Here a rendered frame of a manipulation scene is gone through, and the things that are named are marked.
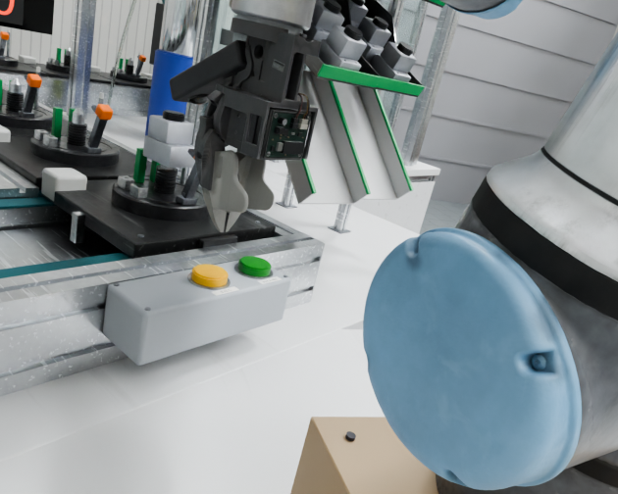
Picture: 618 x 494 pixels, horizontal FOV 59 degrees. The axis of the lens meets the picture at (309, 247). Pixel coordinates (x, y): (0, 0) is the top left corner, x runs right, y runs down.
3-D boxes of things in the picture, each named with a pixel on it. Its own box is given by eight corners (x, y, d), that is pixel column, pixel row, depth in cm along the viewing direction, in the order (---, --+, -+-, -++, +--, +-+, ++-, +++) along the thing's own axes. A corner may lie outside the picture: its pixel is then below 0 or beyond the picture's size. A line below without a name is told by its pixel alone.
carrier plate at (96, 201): (274, 238, 82) (277, 224, 82) (133, 260, 64) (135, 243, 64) (178, 188, 96) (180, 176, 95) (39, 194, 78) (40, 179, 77)
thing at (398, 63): (402, 91, 101) (425, 58, 97) (386, 88, 98) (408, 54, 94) (379, 65, 105) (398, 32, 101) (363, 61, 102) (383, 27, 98)
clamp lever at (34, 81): (33, 115, 104) (42, 79, 100) (23, 114, 103) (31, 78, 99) (26, 103, 105) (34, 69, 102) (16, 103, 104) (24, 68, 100)
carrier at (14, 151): (173, 185, 97) (182, 115, 93) (34, 191, 79) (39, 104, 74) (102, 148, 110) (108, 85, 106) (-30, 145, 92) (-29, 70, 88)
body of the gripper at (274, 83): (253, 167, 49) (280, 26, 45) (194, 141, 54) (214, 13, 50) (307, 166, 55) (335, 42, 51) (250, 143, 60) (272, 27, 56)
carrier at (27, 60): (115, 87, 198) (119, 51, 193) (49, 79, 179) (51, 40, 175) (81, 74, 211) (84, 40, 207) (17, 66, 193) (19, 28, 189)
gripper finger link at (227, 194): (229, 251, 54) (245, 161, 51) (192, 229, 57) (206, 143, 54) (251, 247, 56) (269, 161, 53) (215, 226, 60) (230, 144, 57)
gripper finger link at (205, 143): (197, 191, 54) (212, 101, 51) (187, 186, 55) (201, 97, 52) (233, 189, 57) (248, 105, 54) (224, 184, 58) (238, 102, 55)
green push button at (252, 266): (275, 280, 67) (278, 266, 67) (251, 286, 64) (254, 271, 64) (253, 268, 69) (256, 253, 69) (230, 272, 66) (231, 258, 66)
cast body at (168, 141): (194, 168, 77) (201, 118, 75) (168, 168, 74) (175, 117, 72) (160, 152, 82) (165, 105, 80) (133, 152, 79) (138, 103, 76)
